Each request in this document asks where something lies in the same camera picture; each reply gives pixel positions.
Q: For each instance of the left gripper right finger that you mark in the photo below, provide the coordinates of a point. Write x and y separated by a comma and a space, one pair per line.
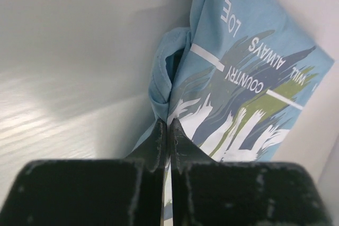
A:
206, 192

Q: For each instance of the light blue t shirt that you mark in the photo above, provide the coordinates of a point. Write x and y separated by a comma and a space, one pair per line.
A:
237, 78

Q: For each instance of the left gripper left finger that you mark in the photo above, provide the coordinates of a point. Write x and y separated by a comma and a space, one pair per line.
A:
127, 191

